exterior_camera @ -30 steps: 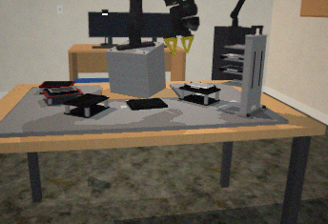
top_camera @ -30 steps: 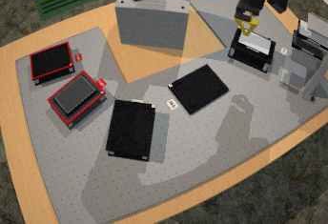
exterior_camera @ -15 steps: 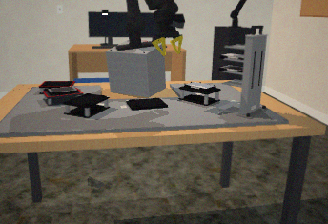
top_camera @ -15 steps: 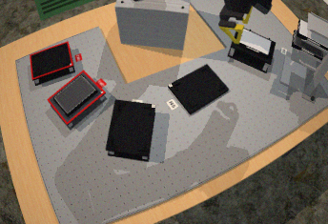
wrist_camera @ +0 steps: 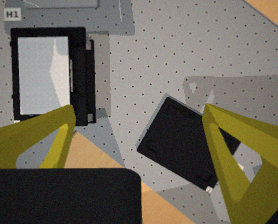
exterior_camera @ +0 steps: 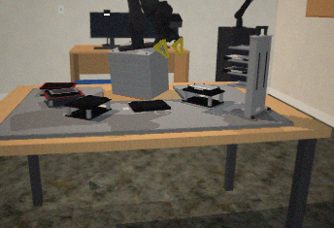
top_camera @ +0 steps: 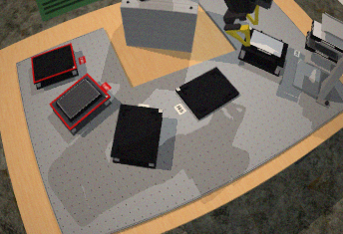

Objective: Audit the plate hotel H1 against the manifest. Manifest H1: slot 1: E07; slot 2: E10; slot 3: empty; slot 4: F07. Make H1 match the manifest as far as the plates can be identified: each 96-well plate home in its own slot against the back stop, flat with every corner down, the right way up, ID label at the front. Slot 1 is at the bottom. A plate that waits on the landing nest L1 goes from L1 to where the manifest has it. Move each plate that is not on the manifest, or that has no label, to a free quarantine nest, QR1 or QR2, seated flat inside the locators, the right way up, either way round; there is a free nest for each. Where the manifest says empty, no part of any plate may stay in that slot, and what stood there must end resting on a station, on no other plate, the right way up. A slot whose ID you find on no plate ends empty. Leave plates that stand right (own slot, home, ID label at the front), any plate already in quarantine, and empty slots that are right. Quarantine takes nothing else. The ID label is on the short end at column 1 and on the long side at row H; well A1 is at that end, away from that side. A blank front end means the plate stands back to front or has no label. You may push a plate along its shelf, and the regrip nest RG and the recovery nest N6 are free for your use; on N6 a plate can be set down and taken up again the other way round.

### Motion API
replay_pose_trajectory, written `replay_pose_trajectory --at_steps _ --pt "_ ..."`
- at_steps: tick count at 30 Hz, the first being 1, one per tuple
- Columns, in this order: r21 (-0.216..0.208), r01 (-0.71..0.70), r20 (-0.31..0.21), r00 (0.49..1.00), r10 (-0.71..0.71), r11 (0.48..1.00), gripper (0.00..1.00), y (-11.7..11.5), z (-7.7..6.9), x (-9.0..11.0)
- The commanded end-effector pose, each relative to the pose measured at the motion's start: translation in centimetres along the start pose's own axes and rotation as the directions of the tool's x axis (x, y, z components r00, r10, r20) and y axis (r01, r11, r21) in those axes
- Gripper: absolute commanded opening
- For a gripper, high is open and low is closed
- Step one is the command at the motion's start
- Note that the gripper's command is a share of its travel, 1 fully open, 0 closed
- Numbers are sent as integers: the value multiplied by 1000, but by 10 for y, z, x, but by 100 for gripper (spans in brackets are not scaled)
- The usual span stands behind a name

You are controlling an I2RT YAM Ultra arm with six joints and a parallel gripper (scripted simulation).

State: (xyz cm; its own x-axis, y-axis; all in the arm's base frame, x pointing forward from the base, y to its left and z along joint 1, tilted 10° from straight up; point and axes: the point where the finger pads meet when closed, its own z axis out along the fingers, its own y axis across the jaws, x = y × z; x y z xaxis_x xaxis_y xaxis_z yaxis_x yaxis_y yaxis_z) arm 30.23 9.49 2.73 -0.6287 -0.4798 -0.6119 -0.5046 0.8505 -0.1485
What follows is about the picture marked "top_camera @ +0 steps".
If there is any grey slotted shelf rack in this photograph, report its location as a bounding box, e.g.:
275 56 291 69
292 12 343 100

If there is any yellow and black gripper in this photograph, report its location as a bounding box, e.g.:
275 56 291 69
223 0 259 47

